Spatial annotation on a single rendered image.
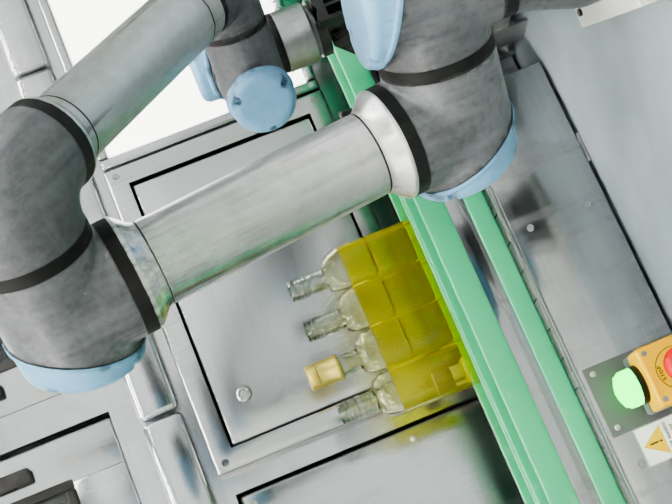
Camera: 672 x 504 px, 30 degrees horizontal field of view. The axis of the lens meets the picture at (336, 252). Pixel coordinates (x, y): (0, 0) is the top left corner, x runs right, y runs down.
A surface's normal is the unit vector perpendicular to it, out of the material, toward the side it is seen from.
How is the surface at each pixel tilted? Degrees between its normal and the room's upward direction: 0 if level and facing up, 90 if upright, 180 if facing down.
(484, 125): 106
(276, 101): 90
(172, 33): 132
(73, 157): 141
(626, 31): 0
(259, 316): 90
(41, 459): 90
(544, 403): 90
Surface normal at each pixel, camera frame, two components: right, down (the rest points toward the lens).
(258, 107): 0.26, 0.47
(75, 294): 0.62, 0.26
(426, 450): 0.00, -0.25
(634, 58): -0.92, 0.37
